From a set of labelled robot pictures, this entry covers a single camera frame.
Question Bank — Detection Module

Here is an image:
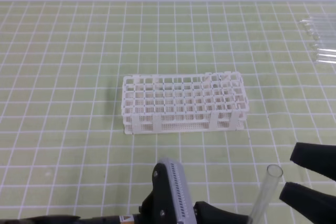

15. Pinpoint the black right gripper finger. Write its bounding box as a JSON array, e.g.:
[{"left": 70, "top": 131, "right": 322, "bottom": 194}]
[{"left": 290, "top": 142, "right": 336, "bottom": 181}]

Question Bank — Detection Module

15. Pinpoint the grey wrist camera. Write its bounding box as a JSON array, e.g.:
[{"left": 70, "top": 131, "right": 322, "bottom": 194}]
[{"left": 159, "top": 157, "right": 197, "bottom": 223}]

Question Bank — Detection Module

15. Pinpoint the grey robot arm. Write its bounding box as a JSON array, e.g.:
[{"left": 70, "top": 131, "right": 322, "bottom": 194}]
[{"left": 1, "top": 158, "right": 335, "bottom": 223}]

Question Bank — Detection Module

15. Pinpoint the clear glass test tube pile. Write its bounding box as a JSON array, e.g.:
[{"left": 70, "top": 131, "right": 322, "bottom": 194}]
[{"left": 299, "top": 14, "right": 335, "bottom": 64}]

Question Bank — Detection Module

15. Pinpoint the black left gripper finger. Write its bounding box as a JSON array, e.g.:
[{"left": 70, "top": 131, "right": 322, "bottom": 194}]
[{"left": 279, "top": 182, "right": 335, "bottom": 224}]

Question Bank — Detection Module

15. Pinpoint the white plastic test tube rack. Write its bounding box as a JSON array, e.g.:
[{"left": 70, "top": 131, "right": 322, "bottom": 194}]
[{"left": 121, "top": 71, "right": 250, "bottom": 134}]

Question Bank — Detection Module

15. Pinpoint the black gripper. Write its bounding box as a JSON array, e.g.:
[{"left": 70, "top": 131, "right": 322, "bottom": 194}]
[{"left": 133, "top": 162, "right": 251, "bottom": 223}]

